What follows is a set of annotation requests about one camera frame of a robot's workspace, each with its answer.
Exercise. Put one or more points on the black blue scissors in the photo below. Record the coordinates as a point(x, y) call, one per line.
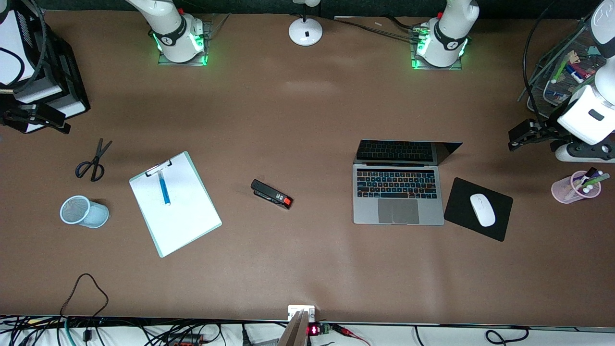
point(97, 158)

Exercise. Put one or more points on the silver laptop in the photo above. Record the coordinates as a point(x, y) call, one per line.
point(399, 211)

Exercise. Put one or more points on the white paper stack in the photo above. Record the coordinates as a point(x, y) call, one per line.
point(77, 106)
point(43, 91)
point(9, 36)

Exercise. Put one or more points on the small red display board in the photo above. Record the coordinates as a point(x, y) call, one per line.
point(314, 330)

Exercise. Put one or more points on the black mouse pad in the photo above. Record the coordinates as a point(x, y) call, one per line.
point(461, 211)

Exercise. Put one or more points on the black stapler red end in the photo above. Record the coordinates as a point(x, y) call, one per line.
point(269, 193)

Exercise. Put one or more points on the white mounting bracket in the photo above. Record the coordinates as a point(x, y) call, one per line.
point(294, 310)

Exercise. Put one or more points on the white computer mouse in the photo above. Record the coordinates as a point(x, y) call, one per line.
point(482, 210)

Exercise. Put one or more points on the black purple marker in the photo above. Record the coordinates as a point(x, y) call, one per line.
point(590, 172)

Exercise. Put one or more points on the white round lamp base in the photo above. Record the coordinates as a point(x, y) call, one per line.
point(305, 32)

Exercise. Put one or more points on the green highlighter pen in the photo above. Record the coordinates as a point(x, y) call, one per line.
point(600, 179)

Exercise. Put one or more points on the light blue mesh cup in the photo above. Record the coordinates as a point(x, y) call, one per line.
point(96, 216)

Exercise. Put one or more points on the green marker white tip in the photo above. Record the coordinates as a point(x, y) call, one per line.
point(559, 67)

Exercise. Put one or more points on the blue white pen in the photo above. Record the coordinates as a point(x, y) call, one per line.
point(557, 94)

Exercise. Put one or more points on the mint green clipboard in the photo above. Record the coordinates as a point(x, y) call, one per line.
point(158, 167)

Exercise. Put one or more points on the grey camera mount beam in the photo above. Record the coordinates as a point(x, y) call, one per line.
point(294, 334)

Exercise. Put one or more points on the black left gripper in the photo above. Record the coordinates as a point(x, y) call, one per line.
point(549, 126)

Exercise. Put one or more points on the black stacked letter tray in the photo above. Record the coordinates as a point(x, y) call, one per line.
point(72, 81)

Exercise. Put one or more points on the white paper sheet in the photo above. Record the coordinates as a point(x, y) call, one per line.
point(187, 221)

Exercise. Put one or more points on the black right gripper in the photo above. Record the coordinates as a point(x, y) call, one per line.
point(17, 117)

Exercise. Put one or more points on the pink translucent pen cup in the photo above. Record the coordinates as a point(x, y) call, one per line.
point(562, 190)

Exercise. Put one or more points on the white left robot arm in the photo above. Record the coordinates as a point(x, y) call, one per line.
point(442, 38)

